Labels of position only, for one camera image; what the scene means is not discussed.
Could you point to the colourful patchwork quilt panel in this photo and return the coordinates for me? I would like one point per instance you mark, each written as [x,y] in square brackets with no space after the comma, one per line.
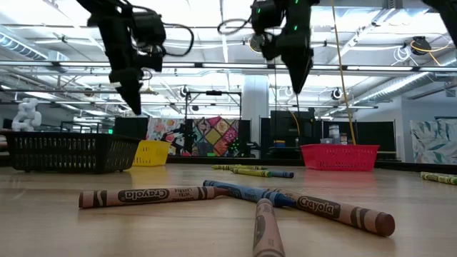
[214,137]

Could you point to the white building column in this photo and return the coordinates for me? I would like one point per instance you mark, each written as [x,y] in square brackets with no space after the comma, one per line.
[255,118]

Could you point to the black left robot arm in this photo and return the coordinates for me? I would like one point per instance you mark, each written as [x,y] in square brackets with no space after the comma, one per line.
[110,35]

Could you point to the red plastic basket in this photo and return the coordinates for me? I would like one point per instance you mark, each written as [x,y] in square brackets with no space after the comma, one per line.
[339,157]

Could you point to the white twisted sculpture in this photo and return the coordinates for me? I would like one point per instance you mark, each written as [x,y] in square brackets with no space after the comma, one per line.
[26,116]

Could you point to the yellow plastic basket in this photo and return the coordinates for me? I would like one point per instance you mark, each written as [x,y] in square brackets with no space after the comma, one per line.
[151,153]

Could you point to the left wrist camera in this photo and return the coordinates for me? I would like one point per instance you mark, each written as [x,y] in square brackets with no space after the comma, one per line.
[150,30]

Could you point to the leaf pattern panel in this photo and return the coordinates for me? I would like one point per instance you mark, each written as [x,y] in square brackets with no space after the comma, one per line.
[435,142]

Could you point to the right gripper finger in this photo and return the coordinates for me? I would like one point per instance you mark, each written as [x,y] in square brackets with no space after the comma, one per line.
[293,71]
[303,71]

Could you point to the floral pattern panel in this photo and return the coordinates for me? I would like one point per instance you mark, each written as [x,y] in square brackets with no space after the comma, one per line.
[160,130]

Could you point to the blue crayon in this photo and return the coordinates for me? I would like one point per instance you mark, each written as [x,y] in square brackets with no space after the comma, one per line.
[282,174]
[246,192]

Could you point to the brown crayon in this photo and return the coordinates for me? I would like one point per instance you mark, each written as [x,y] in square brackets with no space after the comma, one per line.
[143,195]
[267,232]
[339,212]

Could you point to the black box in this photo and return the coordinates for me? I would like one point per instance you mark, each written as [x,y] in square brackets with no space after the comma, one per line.
[130,128]

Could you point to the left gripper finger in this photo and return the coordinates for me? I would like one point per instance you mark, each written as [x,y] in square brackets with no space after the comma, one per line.
[126,94]
[137,98]

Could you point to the black partition board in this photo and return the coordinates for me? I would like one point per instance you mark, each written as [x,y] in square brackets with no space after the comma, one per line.
[375,139]

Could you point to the stacked storage containers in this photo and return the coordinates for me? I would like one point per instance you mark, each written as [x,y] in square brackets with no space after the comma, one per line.
[335,135]

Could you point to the black plastic basket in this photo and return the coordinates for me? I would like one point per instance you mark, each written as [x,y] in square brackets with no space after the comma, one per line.
[71,153]

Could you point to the black metal frame rig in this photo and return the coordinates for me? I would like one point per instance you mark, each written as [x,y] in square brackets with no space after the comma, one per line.
[214,93]

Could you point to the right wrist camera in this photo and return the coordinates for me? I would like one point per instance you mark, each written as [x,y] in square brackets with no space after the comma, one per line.
[266,16]

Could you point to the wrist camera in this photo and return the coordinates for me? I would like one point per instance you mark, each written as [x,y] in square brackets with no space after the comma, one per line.
[266,16]
[150,30]

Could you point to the black cabinet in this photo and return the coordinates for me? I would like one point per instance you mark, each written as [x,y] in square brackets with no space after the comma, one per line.
[282,128]

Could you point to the black aluminium table frame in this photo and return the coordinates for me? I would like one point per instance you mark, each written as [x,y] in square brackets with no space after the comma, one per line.
[214,160]

